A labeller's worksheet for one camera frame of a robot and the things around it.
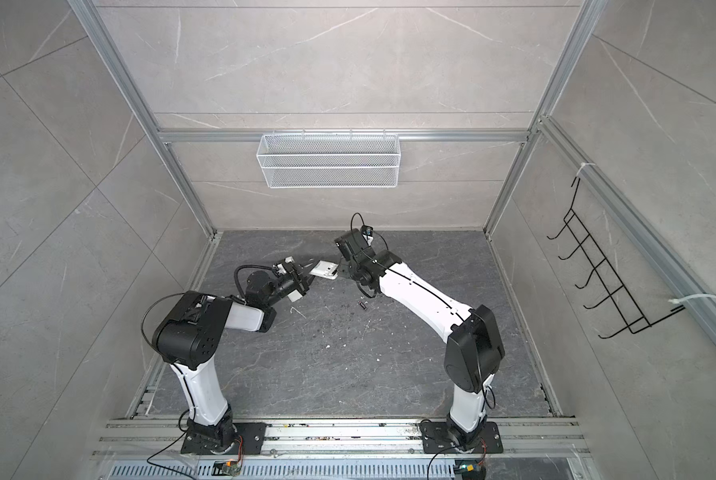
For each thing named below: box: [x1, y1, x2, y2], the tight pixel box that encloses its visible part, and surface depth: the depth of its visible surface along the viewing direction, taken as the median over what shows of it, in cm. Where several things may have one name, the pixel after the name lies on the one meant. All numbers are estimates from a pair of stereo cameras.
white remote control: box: [309, 260, 339, 280], surface depth 86 cm
